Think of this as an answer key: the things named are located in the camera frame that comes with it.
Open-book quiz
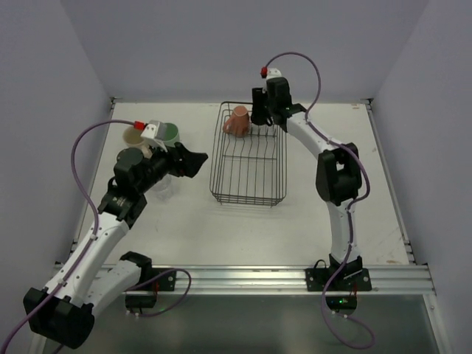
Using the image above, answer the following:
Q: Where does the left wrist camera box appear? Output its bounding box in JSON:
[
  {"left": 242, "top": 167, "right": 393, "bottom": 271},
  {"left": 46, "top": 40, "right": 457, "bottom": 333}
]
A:
[{"left": 141, "top": 120, "right": 167, "bottom": 147}]

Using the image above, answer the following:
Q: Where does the black mug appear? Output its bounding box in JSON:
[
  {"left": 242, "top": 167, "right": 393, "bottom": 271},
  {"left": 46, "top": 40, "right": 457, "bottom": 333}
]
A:
[{"left": 263, "top": 116, "right": 274, "bottom": 126}]

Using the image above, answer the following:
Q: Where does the aluminium rail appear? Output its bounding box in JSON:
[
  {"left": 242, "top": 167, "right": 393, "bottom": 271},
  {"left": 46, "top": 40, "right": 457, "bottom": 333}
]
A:
[{"left": 44, "top": 262, "right": 436, "bottom": 296}]

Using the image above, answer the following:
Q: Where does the black wire dish rack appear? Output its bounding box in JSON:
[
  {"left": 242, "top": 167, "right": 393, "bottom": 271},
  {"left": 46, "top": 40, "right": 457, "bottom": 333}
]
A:
[{"left": 209, "top": 101, "right": 287, "bottom": 207}]

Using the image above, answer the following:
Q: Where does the black controller box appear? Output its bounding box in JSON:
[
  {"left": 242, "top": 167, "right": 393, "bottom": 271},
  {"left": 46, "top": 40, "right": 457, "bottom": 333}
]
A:
[
  {"left": 125, "top": 294, "right": 157, "bottom": 312},
  {"left": 326, "top": 295, "right": 358, "bottom": 313}
]

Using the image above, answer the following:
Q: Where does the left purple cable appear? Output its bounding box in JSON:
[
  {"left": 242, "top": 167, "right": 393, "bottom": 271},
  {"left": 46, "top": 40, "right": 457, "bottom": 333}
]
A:
[{"left": 0, "top": 119, "right": 145, "bottom": 354}]

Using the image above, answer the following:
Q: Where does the left black controller box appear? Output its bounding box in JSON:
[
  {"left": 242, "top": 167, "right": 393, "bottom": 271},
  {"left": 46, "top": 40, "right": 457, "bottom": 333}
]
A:
[{"left": 125, "top": 294, "right": 157, "bottom": 312}]

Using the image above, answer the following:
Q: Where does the cream floral mug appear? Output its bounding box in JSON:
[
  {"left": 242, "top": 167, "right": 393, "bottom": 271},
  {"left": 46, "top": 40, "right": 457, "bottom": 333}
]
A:
[{"left": 122, "top": 127, "right": 152, "bottom": 158}]

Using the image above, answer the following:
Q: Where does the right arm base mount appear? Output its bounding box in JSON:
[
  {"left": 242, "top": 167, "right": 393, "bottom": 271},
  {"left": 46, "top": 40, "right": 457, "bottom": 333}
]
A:
[{"left": 304, "top": 257, "right": 372, "bottom": 292}]

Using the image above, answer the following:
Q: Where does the small clear glass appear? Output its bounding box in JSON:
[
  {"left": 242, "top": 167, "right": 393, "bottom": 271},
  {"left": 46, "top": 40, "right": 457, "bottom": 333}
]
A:
[{"left": 151, "top": 175, "right": 174, "bottom": 201}]

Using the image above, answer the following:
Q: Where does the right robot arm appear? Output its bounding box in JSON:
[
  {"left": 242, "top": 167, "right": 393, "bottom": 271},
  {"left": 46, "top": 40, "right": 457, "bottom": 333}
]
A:
[{"left": 251, "top": 72, "right": 363, "bottom": 280}]

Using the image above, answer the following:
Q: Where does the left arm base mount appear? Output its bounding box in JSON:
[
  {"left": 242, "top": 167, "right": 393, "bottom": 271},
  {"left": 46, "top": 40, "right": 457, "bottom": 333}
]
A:
[{"left": 143, "top": 268, "right": 176, "bottom": 293}]

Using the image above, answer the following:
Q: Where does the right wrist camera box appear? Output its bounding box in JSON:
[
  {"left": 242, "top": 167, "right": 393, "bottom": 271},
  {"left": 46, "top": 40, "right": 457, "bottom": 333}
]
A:
[{"left": 260, "top": 66, "right": 282, "bottom": 80}]

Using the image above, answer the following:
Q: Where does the purple cable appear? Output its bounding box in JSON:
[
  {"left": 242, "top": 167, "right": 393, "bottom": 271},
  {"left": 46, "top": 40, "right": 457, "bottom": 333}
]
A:
[
  {"left": 260, "top": 52, "right": 371, "bottom": 296},
  {"left": 0, "top": 119, "right": 145, "bottom": 354}
]

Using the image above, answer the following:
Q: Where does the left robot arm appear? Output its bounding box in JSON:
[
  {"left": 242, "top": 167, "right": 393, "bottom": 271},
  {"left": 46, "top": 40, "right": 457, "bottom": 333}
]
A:
[{"left": 23, "top": 142, "right": 208, "bottom": 350}]

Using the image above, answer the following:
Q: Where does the pink mug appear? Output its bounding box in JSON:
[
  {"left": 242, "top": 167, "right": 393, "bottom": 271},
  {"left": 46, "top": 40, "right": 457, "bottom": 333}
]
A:
[{"left": 223, "top": 105, "right": 251, "bottom": 138}]

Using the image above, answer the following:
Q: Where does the right black controller box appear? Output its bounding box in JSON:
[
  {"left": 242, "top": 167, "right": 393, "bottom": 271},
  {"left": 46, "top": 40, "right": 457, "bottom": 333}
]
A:
[{"left": 326, "top": 295, "right": 358, "bottom": 313}]

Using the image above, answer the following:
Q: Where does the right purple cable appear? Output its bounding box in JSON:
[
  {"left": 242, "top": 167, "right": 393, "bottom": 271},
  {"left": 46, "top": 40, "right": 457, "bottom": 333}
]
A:
[{"left": 260, "top": 52, "right": 371, "bottom": 296}]

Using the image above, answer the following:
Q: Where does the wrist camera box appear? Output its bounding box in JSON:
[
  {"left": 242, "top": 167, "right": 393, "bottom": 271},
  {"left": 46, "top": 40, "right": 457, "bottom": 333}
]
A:
[
  {"left": 141, "top": 120, "right": 167, "bottom": 147},
  {"left": 260, "top": 66, "right": 282, "bottom": 80}
]

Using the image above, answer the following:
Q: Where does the green plastic cup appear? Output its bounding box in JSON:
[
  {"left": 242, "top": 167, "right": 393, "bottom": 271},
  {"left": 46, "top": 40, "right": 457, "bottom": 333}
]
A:
[{"left": 162, "top": 122, "right": 180, "bottom": 148}]

